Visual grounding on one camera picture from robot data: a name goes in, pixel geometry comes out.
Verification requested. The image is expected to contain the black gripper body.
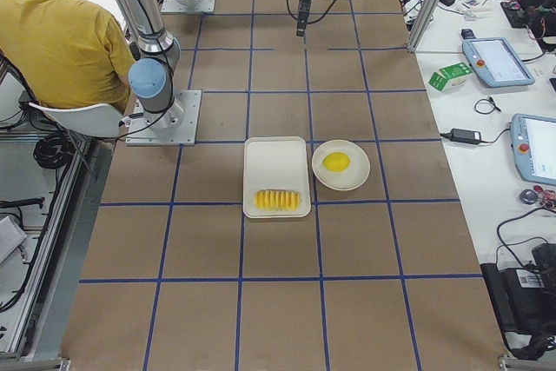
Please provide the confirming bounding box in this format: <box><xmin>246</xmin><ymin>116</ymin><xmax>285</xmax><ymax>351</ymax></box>
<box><xmin>296</xmin><ymin>0</ymin><xmax>311</xmax><ymax>36</ymax></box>

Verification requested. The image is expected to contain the yellow lemon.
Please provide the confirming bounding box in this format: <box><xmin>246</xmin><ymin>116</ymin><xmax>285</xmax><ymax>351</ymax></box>
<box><xmin>321</xmin><ymin>152</ymin><xmax>351</xmax><ymax>173</ymax></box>

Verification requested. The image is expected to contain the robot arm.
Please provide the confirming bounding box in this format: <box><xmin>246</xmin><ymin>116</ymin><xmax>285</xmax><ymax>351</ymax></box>
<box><xmin>116</xmin><ymin>0</ymin><xmax>184</xmax><ymax>129</ymax></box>

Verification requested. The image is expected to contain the black smartphone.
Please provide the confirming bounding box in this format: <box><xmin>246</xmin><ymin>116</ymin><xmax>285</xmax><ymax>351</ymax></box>
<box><xmin>439</xmin><ymin>0</ymin><xmax>455</xmax><ymax>7</ymax></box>

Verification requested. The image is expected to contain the green and white box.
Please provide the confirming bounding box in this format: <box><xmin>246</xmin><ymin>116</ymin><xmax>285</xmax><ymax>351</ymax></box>
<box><xmin>428</xmin><ymin>63</ymin><xmax>473</xmax><ymax>91</ymax></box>

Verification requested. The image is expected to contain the cream rectangular tray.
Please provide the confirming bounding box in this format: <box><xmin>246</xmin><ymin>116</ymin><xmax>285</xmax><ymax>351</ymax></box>
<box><xmin>242</xmin><ymin>136</ymin><xmax>311</xmax><ymax>219</ymax></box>

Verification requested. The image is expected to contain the cream round plate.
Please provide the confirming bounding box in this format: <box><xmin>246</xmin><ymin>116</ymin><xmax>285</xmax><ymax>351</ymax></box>
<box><xmin>312</xmin><ymin>140</ymin><xmax>370</xmax><ymax>191</ymax></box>

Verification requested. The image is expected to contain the far blue teach pendant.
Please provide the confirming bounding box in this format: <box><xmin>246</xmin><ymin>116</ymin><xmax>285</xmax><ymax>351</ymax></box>
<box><xmin>461</xmin><ymin>37</ymin><xmax>535</xmax><ymax>88</ymax></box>

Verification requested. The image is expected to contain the blue teach pendant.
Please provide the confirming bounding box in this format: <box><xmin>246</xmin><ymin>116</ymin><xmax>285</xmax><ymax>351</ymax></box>
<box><xmin>461</xmin><ymin>37</ymin><xmax>535</xmax><ymax>88</ymax></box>
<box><xmin>510</xmin><ymin>114</ymin><xmax>555</xmax><ymax>186</ymax></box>

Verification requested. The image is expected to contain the sliced yellow fruit toy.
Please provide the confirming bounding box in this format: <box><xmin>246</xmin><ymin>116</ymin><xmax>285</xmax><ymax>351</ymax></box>
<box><xmin>254</xmin><ymin>189</ymin><xmax>301</xmax><ymax>211</ymax></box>

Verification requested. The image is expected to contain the black power adapter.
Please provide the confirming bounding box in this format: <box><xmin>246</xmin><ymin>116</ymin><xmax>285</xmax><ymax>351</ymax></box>
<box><xmin>448</xmin><ymin>128</ymin><xmax>482</xmax><ymax>145</ymax></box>

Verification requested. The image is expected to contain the white chair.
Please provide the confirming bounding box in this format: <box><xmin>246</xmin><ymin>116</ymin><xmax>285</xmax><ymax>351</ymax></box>
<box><xmin>29</xmin><ymin>102</ymin><xmax>124</xmax><ymax>138</ymax></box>

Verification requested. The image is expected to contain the person in yellow shirt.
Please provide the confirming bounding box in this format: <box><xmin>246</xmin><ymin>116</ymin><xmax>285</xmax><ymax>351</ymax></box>
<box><xmin>1</xmin><ymin>0</ymin><xmax>135</xmax><ymax>111</ymax></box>

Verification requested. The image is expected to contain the near blue teach pendant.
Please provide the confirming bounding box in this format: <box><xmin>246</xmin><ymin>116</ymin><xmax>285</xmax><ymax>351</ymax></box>
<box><xmin>510</xmin><ymin>114</ymin><xmax>555</xmax><ymax>186</ymax></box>

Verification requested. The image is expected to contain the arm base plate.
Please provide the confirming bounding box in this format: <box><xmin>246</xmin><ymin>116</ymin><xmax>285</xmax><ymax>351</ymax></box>
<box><xmin>162</xmin><ymin>0</ymin><xmax>215</xmax><ymax>15</ymax></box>
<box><xmin>124</xmin><ymin>89</ymin><xmax>202</xmax><ymax>146</ymax></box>

